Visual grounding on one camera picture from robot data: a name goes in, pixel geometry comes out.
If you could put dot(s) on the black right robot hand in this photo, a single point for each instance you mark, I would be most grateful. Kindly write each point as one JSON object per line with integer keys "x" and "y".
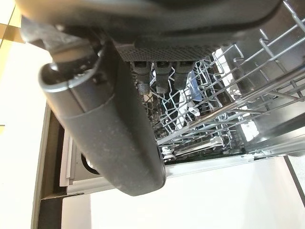
{"x": 112, "y": 124}

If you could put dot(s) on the white dishwasher door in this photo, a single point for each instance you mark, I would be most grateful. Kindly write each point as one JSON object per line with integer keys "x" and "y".
{"x": 214, "y": 195}

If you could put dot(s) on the stainless steel dishwasher tub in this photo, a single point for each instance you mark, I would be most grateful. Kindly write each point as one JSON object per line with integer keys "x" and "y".
{"x": 269, "y": 140}

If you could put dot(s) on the white rack roller wheel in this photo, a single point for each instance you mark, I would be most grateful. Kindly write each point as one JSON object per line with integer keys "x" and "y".
{"x": 168, "y": 152}

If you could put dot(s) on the dark cabinet side panel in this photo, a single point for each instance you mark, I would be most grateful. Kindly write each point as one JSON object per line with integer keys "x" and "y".
{"x": 46, "y": 167}

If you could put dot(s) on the blue and white dish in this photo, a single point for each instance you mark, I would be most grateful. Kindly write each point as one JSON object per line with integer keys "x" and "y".
{"x": 194, "y": 86}

